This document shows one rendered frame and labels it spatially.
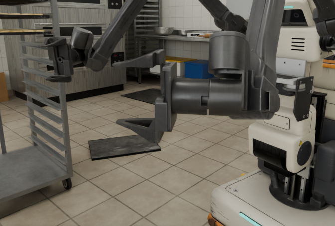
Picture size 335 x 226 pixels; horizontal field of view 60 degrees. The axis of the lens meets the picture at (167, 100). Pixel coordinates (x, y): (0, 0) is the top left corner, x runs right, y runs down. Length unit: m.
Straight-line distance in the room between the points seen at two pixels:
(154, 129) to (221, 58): 0.15
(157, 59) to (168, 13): 5.42
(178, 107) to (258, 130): 0.88
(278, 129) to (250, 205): 0.41
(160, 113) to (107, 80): 4.29
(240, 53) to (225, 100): 0.08
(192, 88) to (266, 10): 0.23
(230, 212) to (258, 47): 1.10
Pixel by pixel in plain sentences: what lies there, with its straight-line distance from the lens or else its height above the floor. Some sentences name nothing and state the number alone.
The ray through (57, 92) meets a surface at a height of 0.69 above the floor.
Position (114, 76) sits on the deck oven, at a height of 0.28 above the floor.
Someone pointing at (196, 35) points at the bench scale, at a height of 0.92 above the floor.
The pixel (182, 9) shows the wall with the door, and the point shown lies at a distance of 5.63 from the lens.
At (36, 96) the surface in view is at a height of 0.59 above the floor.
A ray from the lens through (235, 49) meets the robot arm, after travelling 0.45.
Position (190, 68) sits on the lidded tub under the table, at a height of 0.40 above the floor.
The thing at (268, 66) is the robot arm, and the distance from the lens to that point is 0.52.
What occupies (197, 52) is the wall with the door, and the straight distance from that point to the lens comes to 5.42.
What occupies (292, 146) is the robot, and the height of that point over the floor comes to 0.65.
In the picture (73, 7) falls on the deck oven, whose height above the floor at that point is 1.30.
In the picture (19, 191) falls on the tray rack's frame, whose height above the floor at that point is 0.15.
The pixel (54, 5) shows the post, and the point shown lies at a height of 1.20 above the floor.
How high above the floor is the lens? 1.10
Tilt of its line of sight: 15 degrees down
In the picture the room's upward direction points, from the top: straight up
